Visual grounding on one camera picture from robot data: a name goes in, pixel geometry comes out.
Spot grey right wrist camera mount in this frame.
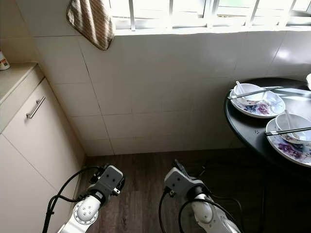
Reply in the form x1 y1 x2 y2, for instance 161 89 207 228
164 166 202 197

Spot white floral plate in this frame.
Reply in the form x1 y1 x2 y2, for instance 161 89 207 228
230 90 286 118
266 116 311 168

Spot steel cabinet bar handle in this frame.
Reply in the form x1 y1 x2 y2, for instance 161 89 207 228
26 96 46 119

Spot brown striped hanging cloth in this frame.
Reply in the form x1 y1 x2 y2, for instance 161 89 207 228
67 0 116 51

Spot dark chopstick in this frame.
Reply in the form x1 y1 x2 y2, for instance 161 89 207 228
267 126 311 135
227 87 282 98
268 128 311 137
228 88 283 100

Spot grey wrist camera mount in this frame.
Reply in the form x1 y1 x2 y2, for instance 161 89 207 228
95 165 125 200
164 166 202 197

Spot white bottle with orange label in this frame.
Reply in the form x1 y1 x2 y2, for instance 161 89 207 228
0 51 11 71

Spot white ceramic bowl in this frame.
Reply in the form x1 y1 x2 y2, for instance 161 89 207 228
275 113 311 144
232 83 269 106

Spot white barred window frame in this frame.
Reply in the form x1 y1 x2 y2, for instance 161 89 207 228
109 0 311 33

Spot beige base cabinet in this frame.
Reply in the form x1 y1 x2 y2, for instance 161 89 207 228
0 62 86 233

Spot black round table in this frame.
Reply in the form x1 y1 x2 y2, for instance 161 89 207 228
225 77 311 181

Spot white ceramic spoon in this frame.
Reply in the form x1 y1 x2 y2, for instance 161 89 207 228
284 110 297 132
236 81 248 97

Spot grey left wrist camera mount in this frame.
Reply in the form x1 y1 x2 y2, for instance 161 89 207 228
95 165 125 200

